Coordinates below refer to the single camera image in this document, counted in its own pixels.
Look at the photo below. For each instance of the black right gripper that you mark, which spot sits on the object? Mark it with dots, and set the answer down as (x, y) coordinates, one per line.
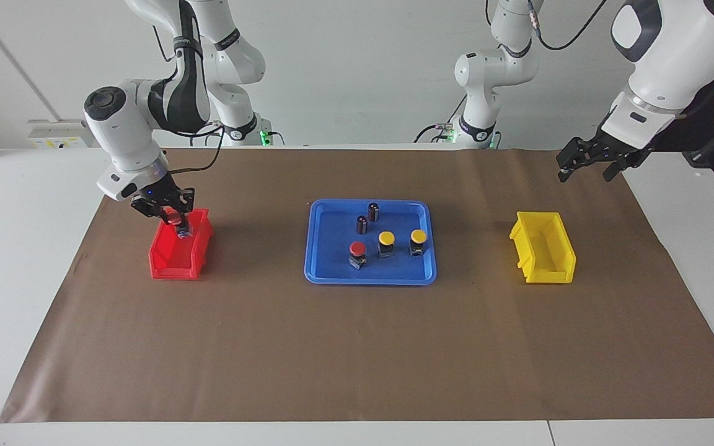
(155, 201)

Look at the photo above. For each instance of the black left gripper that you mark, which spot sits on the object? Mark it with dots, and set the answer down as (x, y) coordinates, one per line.
(617, 147)

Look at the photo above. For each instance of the red push button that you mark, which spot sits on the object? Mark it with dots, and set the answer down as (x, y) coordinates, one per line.
(357, 248)
(184, 233)

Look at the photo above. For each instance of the yellow push button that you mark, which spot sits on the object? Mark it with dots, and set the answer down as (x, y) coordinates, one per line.
(386, 237)
(418, 236)

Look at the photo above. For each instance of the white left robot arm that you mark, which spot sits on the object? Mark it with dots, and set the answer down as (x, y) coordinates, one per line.
(661, 68)

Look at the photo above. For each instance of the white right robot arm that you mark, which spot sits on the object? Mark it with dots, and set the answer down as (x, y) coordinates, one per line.
(121, 124)

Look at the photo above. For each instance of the red plastic bin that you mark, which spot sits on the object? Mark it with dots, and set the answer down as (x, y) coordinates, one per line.
(174, 269)

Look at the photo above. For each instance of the yellow plastic bin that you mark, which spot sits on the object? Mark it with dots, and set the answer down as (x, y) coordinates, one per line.
(552, 275)

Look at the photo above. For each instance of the blue plastic tray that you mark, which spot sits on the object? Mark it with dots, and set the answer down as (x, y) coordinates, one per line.
(332, 260)

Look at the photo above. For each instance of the black cylindrical capacitor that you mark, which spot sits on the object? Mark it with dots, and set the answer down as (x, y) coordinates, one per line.
(373, 214)
(362, 226)

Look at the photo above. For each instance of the brown paper mat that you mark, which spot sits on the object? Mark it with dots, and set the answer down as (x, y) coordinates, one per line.
(357, 347)

